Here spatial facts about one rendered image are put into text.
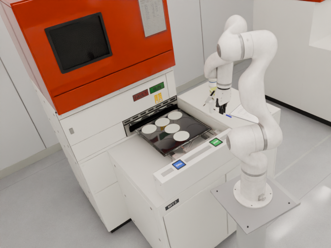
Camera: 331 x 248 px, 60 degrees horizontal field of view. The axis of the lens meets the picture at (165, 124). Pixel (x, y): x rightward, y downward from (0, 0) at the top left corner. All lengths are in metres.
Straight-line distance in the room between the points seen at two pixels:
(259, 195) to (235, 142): 0.36
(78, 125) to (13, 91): 1.52
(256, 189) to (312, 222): 1.16
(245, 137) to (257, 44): 0.37
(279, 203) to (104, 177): 1.16
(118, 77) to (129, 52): 0.16
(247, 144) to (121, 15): 0.95
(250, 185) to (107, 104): 0.97
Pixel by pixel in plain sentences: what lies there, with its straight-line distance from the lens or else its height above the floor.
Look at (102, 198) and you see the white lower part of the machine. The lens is 2.20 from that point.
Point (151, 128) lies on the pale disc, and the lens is 1.91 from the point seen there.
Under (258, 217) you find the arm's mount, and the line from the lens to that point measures 1.47.
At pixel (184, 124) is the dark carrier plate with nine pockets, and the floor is 0.90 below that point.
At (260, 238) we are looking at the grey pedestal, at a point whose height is 0.54.
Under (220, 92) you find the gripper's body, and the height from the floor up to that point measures 1.19.
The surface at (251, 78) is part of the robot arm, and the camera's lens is 1.17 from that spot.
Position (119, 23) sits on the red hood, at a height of 1.59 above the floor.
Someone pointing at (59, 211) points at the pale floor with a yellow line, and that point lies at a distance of 2.91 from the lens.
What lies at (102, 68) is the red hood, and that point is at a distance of 1.67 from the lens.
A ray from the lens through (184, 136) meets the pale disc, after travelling 1.80.
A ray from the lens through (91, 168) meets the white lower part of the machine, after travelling 2.00.
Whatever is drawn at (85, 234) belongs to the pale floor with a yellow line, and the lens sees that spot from 2.64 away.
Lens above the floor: 2.01
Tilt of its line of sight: 35 degrees down
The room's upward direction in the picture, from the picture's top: 10 degrees counter-clockwise
